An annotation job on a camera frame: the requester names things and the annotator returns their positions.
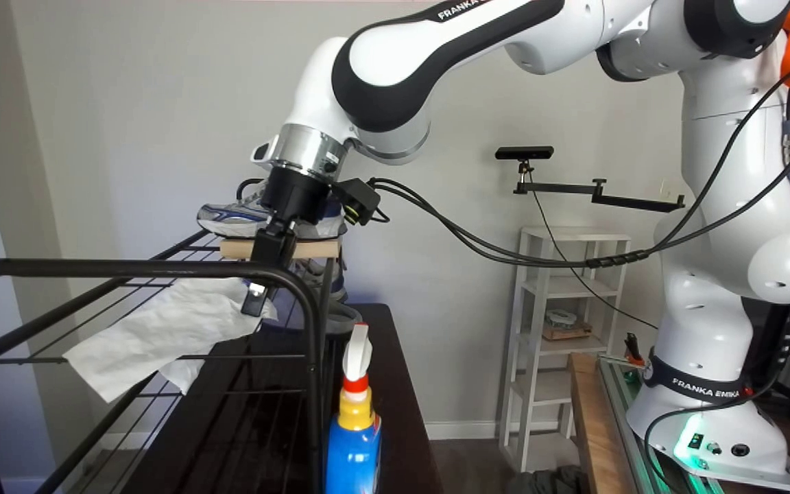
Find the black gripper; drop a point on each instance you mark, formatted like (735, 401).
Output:
(293, 205)

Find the white tissue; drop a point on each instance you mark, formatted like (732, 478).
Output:
(167, 335)

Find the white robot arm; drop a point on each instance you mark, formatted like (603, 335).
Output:
(367, 93)

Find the white blue running shoe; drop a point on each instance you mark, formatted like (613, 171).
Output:
(241, 217)

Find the dark wooden table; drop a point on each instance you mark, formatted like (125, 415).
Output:
(245, 425)

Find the blue yellow spray bottle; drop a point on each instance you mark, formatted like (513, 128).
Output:
(354, 436)

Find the white shelf unit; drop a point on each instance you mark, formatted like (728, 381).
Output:
(551, 313)

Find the wooden board on floor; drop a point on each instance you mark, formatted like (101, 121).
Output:
(599, 437)

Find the black wire rack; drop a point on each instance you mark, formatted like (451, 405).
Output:
(136, 285)

